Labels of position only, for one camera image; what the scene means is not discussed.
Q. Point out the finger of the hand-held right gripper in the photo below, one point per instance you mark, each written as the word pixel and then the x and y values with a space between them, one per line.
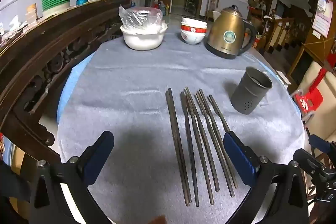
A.
pixel 311 163
pixel 320 144

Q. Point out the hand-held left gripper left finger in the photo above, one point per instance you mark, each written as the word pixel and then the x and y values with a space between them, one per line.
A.
pixel 101 150

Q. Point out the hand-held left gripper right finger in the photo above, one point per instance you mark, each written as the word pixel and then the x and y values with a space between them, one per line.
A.
pixel 237 158

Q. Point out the grey perforated chopstick holder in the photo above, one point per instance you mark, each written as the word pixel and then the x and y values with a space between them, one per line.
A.
pixel 246 98

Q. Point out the row of dark chopsticks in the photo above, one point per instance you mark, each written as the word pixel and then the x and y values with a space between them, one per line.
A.
pixel 176 134

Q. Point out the cream chair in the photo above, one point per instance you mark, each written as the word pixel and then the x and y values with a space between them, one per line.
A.
pixel 328 108

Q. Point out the red plastic stool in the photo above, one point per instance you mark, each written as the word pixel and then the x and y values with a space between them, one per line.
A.
pixel 312 98

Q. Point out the grey towel cloth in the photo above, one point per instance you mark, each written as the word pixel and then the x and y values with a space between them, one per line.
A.
pixel 131 82

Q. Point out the blue table cover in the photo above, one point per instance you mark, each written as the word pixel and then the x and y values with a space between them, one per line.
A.
pixel 73 74

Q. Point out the carved dark wooden furniture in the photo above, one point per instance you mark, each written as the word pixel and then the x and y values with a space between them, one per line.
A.
pixel 39 56

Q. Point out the white plastic basin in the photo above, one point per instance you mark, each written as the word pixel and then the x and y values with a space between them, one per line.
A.
pixel 143 40

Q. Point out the golden electric kettle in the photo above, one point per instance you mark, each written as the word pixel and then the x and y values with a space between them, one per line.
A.
pixel 225 37

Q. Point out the white bowl with red emblem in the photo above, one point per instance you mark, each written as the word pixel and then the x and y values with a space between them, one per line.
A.
pixel 191 37

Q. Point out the red banded white bowl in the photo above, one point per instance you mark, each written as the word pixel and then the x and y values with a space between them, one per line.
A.
pixel 194 27

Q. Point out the clear plastic bag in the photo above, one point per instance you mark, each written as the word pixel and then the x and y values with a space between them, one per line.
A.
pixel 139 16

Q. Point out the plain white porcelain bowl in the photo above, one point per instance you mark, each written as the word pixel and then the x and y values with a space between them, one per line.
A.
pixel 194 20

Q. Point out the brown paper box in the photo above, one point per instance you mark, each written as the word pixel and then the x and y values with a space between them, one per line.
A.
pixel 32 12

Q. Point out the blue water jug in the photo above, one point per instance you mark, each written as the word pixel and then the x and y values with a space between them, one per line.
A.
pixel 162 8

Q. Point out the wooden chair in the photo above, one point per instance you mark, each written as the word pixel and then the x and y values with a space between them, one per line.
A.
pixel 212 3

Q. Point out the metal rack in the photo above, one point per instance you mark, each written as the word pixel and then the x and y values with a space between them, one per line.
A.
pixel 192 3

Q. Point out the wall poster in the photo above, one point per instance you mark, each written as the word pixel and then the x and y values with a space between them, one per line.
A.
pixel 321 19

